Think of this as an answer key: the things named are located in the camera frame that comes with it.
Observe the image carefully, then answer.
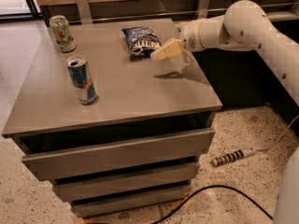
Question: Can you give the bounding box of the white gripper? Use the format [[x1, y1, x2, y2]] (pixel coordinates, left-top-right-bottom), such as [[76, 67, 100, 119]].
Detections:
[[150, 20, 203, 61]]

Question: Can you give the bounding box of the blue chip bag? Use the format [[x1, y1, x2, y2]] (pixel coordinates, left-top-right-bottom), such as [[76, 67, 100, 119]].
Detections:
[[122, 27, 162, 57]]

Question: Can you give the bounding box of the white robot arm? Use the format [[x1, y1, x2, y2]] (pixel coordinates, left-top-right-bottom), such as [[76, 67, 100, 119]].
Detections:
[[150, 0, 299, 224]]

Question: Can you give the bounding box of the blue redbull can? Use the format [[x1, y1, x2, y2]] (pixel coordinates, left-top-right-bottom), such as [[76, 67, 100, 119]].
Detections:
[[66, 55, 97, 105]]

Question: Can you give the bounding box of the green white soda can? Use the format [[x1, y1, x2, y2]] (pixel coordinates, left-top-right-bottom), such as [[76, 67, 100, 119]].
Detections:
[[50, 15, 76, 52]]

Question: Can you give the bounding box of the grey drawer cabinet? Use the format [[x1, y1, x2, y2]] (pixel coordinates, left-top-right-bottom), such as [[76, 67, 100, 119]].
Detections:
[[3, 22, 221, 207]]

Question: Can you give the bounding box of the wooden counter with shelf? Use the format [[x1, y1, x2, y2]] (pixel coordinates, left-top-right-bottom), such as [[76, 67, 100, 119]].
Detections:
[[30, 0, 299, 32]]

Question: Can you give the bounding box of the top grey drawer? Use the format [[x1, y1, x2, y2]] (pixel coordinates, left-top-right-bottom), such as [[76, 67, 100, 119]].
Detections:
[[21, 128, 215, 180]]

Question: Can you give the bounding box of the grey drawer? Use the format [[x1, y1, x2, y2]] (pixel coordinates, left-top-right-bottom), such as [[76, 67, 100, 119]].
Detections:
[[21, 128, 215, 180], [72, 183, 191, 217], [52, 161, 199, 202]]

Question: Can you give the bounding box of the white power strip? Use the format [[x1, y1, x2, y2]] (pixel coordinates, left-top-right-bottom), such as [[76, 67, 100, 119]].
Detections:
[[210, 115, 299, 168]]

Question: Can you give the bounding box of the middle grey drawer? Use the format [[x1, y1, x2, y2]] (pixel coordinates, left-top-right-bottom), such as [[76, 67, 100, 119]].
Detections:
[[52, 161, 199, 202]]

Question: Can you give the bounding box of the bottom grey drawer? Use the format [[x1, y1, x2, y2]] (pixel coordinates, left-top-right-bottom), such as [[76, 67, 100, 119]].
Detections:
[[72, 183, 191, 217]]

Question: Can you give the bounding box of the right metal bracket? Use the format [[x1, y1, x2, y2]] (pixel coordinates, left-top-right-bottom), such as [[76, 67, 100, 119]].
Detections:
[[196, 0, 210, 19]]

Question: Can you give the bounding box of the metal bracket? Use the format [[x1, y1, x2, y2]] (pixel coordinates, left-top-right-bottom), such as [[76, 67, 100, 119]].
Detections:
[[75, 0, 93, 24], [196, 0, 210, 19]]

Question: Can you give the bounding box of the left metal bracket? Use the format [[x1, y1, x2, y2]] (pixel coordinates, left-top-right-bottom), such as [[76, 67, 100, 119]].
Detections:
[[75, 0, 93, 24]]

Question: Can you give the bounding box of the black floor cable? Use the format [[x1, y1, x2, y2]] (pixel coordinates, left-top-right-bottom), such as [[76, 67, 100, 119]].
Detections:
[[149, 185, 274, 224]]

